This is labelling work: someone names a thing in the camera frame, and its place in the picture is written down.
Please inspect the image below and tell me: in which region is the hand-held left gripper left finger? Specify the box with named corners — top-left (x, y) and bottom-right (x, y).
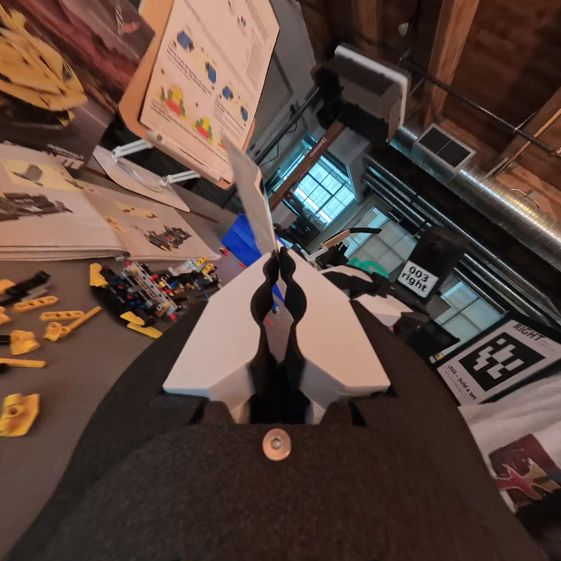
top-left (163, 251), bottom-right (280, 424)

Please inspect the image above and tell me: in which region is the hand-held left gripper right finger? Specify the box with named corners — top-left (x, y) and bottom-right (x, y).
top-left (280, 247), bottom-right (392, 424)

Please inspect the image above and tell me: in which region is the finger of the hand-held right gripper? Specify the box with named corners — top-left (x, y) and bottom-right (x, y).
top-left (319, 264), bottom-right (383, 299)
top-left (350, 294), bottom-right (413, 328)

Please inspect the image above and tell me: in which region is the black yellow lego vehicle model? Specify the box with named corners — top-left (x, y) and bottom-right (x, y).
top-left (90, 258), bottom-right (222, 339)

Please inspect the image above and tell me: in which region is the grey lego panel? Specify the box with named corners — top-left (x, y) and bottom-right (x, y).
top-left (224, 136), bottom-right (279, 257)

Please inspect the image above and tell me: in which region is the large yellow lego connector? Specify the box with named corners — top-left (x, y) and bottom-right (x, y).
top-left (9, 330), bottom-right (41, 356)

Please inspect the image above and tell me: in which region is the black grey lego assembly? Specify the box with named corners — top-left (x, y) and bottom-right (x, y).
top-left (0, 271), bottom-right (51, 307)

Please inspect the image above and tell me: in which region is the open lego instruction booklet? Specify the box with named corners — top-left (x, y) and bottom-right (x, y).
top-left (0, 142), bottom-right (222, 262)

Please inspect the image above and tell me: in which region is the yellow lego panel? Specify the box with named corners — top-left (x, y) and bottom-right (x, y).
top-left (0, 393), bottom-right (40, 437)

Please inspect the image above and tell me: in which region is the printed lego set box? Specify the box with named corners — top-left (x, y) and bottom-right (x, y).
top-left (0, 0), bottom-right (156, 176)

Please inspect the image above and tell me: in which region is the green object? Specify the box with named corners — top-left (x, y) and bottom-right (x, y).
top-left (346, 258), bottom-right (390, 279)

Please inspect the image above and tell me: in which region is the paned window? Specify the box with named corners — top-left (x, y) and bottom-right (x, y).
top-left (291, 153), bottom-right (356, 225)

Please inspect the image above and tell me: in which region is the blue plastic bin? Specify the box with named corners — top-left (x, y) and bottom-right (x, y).
top-left (221, 214), bottom-right (285, 303)

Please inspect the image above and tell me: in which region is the white printed shirt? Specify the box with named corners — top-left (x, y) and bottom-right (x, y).
top-left (458, 373), bottom-right (561, 553)

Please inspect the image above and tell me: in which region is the mounted white panel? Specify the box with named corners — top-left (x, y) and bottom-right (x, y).
top-left (313, 44), bottom-right (413, 143)

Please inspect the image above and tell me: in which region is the white stand base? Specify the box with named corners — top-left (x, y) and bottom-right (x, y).
top-left (92, 138), bottom-right (202, 213)

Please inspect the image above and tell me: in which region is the wooden clipboard with sheet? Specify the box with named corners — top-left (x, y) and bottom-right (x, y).
top-left (118, 0), bottom-right (281, 189)

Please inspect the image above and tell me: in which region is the wooden handled tool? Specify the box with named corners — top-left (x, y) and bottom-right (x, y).
top-left (310, 226), bottom-right (383, 260)

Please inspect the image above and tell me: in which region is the silver air duct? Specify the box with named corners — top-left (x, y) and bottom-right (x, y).
top-left (390, 123), bottom-right (561, 272)

